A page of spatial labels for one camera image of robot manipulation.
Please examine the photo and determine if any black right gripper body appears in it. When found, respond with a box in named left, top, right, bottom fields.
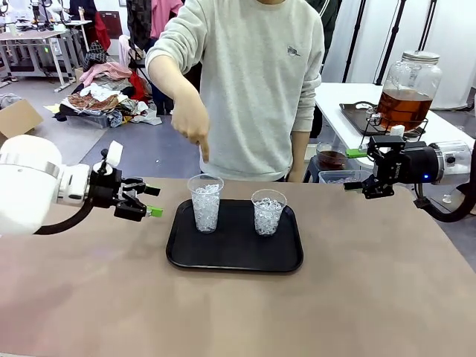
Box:
left=371, top=135, right=437, bottom=185

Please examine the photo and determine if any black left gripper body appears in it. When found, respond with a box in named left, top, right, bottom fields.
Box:
left=89, top=167, right=126, bottom=211

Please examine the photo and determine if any glass drink dispenser jar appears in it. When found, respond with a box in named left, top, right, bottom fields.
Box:
left=377, top=50, right=443, bottom=133

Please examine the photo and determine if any tall clear iced cup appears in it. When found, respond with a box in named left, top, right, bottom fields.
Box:
left=187, top=173, right=225, bottom=234

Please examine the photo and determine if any person left forearm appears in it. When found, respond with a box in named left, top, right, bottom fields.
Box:
left=288, top=129, right=310, bottom=183

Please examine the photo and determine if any person right forearm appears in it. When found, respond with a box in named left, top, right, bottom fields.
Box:
left=146, top=55, right=209, bottom=120

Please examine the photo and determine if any glass bowl with brown drink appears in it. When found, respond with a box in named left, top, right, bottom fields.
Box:
left=315, top=142, right=349, bottom=170

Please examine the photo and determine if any short clear iced cup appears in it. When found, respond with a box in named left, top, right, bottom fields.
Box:
left=251, top=189, right=288, bottom=237

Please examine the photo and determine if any person right hand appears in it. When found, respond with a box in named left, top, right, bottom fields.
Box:
left=170, top=100, right=212, bottom=164

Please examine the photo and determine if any clear plastic ice container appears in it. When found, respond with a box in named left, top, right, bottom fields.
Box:
left=318, top=170, right=373, bottom=185

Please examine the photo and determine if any dark tray under dispenser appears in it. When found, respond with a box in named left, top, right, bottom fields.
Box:
left=338, top=102, right=428, bottom=137

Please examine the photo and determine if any white side table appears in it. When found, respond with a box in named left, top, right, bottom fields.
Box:
left=314, top=82, right=476, bottom=157

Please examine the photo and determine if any clear plastic storage bin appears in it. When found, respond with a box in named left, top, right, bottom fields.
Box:
left=62, top=111, right=112, bottom=129

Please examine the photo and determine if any brown patterned cloth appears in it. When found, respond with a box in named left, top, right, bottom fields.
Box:
left=66, top=92, right=120, bottom=112

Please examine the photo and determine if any red cloth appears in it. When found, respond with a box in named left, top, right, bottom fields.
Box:
left=128, top=72, right=152, bottom=102

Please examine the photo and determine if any black plastic serving tray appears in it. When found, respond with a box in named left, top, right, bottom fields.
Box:
left=165, top=199, right=304, bottom=274

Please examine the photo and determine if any brown cardboard box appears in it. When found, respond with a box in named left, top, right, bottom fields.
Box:
left=0, top=98, right=45, bottom=139

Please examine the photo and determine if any person in grey sweatshirt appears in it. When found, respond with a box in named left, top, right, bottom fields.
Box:
left=144, top=0, right=327, bottom=183

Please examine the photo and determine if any black tripod stand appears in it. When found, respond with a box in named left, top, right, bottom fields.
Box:
left=375, top=0, right=407, bottom=86
left=419, top=0, right=439, bottom=52
left=341, top=0, right=373, bottom=83

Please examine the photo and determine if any dark green jacket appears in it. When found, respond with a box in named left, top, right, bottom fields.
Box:
left=308, top=0, right=341, bottom=68

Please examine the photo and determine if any hanging red jacket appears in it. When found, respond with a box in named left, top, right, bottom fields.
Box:
left=94, top=10, right=112, bottom=51

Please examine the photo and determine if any hanging dark patterned garment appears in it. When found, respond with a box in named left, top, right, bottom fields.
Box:
left=126, top=0, right=153, bottom=49

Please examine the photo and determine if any brown top white leg desk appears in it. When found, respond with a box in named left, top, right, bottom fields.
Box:
left=0, top=31, right=77, bottom=92

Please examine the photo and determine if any hanging pink garment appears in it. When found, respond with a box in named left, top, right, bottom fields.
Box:
left=150, top=0, right=185, bottom=38

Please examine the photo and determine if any black wire dispenser stand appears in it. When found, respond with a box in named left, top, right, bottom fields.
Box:
left=362, top=111, right=429, bottom=141

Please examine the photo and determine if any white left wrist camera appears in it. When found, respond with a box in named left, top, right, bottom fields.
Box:
left=100, top=140, right=125, bottom=175

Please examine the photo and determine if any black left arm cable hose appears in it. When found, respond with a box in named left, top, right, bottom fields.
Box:
left=32, top=196, right=94, bottom=236

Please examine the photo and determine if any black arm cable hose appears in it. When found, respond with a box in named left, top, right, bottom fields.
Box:
left=413, top=181, right=476, bottom=224
left=32, top=196, right=94, bottom=236

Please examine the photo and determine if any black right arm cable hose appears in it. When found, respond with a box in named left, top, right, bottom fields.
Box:
left=413, top=181, right=476, bottom=224

